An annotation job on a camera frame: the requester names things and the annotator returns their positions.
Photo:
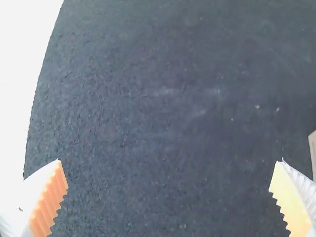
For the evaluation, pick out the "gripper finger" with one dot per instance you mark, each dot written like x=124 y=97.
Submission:
x=47 y=195
x=296 y=202

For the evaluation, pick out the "black mat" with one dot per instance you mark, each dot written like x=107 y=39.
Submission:
x=160 y=111

